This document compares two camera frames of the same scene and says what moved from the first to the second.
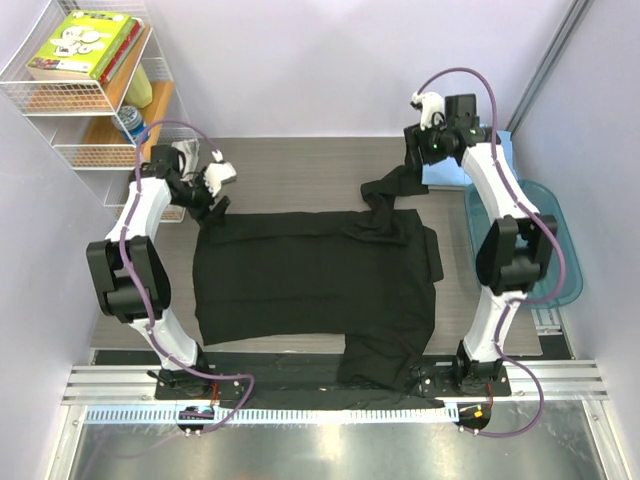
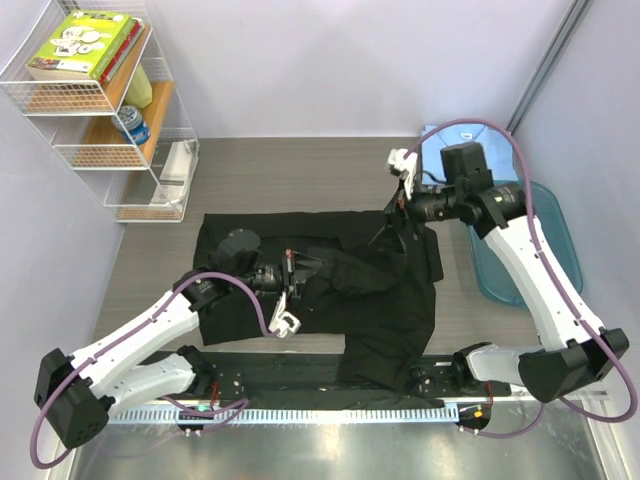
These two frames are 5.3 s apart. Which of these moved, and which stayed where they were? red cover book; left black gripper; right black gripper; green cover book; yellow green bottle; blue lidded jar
Moved: right black gripper; left black gripper
Stayed: yellow green bottle; blue lidded jar; green cover book; red cover book
